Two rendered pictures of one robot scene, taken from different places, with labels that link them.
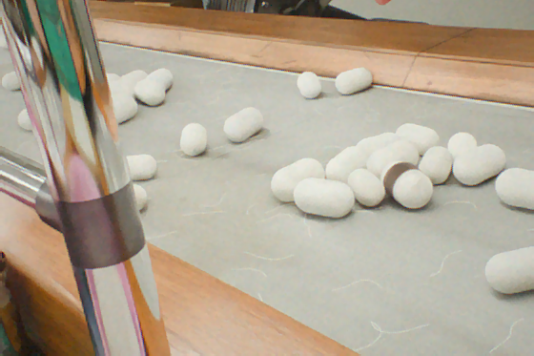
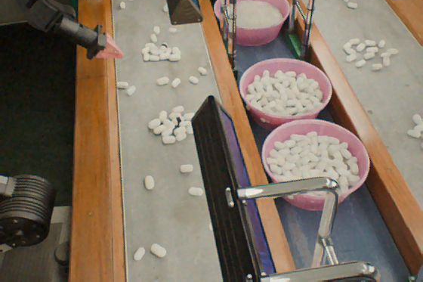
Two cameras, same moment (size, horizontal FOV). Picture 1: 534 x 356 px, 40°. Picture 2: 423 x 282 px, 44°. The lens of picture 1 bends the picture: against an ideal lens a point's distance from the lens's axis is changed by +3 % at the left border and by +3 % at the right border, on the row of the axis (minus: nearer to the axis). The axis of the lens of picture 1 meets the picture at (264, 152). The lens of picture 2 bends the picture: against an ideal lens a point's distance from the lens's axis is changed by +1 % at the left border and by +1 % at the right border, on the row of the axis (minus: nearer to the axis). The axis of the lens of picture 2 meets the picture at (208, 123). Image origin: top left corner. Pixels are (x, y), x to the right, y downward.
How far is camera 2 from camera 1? 1.86 m
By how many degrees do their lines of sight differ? 109
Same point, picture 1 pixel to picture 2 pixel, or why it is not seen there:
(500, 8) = not seen: outside the picture
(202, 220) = (193, 63)
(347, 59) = (111, 92)
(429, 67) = (109, 73)
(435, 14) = not seen: outside the picture
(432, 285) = (180, 37)
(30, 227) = (221, 60)
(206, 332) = (212, 32)
